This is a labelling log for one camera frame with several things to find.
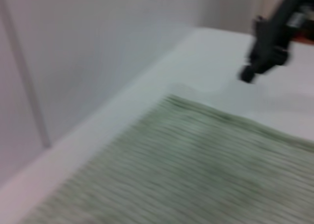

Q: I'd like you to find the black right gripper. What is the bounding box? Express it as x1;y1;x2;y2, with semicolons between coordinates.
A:
239;0;314;84

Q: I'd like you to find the pale green ribbed towel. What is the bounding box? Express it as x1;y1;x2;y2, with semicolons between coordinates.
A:
22;93;314;224

